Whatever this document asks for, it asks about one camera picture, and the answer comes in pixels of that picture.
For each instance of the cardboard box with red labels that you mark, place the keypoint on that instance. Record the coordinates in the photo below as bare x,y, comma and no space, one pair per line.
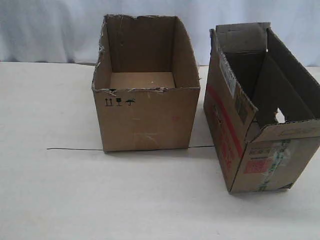
262,107

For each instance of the large open cardboard box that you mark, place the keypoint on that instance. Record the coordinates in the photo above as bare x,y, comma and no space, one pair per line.
145,83

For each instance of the thin black line marker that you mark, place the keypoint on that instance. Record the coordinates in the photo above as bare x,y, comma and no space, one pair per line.
96,149

